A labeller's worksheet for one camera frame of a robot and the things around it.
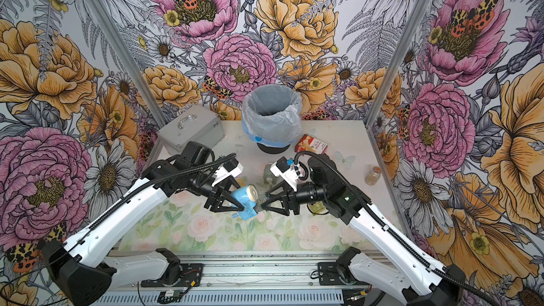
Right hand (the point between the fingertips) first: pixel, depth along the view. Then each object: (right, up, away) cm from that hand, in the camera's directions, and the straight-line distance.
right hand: (268, 205), depth 62 cm
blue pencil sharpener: (-5, +3, -3) cm, 7 cm away
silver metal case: (-35, +26, +40) cm, 59 cm away
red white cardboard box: (+18, +18, +46) cm, 53 cm away
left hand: (-8, -1, +1) cm, 8 cm away
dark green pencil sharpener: (-1, +3, +30) cm, 30 cm away
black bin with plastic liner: (0, +29, +25) cm, 38 cm away
